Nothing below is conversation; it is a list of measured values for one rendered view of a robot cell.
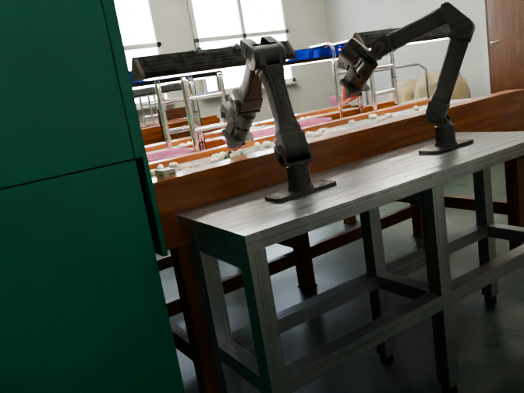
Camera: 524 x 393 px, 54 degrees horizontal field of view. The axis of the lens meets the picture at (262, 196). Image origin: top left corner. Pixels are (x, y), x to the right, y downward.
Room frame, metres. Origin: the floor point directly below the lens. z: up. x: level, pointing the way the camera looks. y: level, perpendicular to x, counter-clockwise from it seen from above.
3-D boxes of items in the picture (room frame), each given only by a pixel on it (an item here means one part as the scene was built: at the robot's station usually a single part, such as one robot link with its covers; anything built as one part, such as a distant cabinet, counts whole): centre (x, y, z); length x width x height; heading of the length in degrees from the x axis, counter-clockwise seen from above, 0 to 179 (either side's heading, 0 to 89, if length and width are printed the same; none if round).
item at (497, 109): (1.84, -0.44, 0.67); 1.81 x 0.12 x 0.19; 123
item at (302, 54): (2.83, -0.44, 1.08); 0.62 x 0.08 x 0.07; 123
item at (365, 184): (1.71, -0.24, 0.65); 1.20 x 0.90 x 0.04; 121
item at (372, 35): (2.36, -0.75, 1.08); 0.62 x 0.08 x 0.07; 123
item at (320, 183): (1.34, -0.11, 0.71); 0.20 x 0.07 x 0.08; 121
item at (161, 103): (2.24, 0.33, 0.90); 0.20 x 0.19 x 0.45; 123
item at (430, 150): (1.65, -0.62, 0.71); 0.20 x 0.07 x 0.08; 121
